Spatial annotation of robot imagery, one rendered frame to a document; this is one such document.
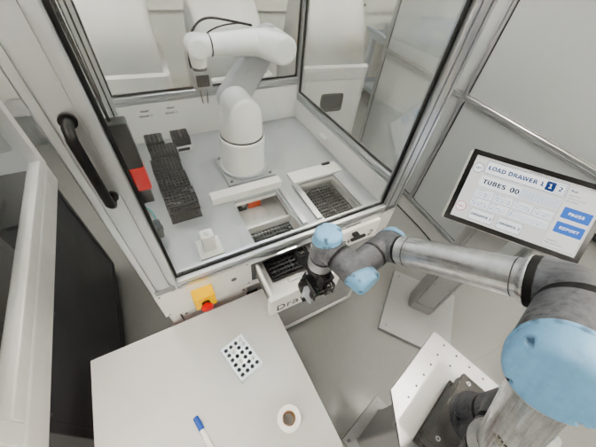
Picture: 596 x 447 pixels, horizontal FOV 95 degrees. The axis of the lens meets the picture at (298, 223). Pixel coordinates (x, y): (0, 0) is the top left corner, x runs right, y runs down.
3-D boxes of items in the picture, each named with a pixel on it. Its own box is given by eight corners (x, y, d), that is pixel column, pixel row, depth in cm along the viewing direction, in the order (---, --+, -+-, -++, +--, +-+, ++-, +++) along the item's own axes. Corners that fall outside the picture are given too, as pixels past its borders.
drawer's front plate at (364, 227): (374, 234, 129) (381, 218, 121) (322, 255, 118) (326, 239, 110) (372, 231, 130) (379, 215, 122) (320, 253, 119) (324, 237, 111)
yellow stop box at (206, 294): (218, 304, 97) (215, 294, 92) (198, 312, 95) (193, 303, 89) (214, 292, 100) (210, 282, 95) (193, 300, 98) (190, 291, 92)
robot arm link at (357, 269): (394, 262, 66) (360, 233, 71) (364, 286, 61) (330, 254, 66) (383, 278, 72) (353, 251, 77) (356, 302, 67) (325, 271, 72)
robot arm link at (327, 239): (331, 250, 65) (307, 228, 69) (324, 275, 73) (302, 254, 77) (353, 235, 69) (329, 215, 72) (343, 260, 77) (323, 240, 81)
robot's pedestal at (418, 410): (421, 444, 143) (522, 430, 87) (389, 500, 128) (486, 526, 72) (375, 395, 156) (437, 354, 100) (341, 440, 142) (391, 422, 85)
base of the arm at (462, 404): (513, 427, 78) (537, 422, 71) (490, 472, 71) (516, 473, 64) (464, 380, 86) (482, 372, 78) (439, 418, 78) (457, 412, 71)
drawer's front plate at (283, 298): (336, 285, 109) (341, 270, 101) (269, 316, 98) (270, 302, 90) (333, 281, 110) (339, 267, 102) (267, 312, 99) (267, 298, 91)
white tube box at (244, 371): (262, 365, 93) (262, 362, 90) (242, 384, 88) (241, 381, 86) (241, 337, 98) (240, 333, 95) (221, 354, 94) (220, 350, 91)
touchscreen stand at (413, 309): (446, 362, 172) (587, 279, 96) (377, 329, 182) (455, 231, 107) (452, 297, 203) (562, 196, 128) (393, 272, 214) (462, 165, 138)
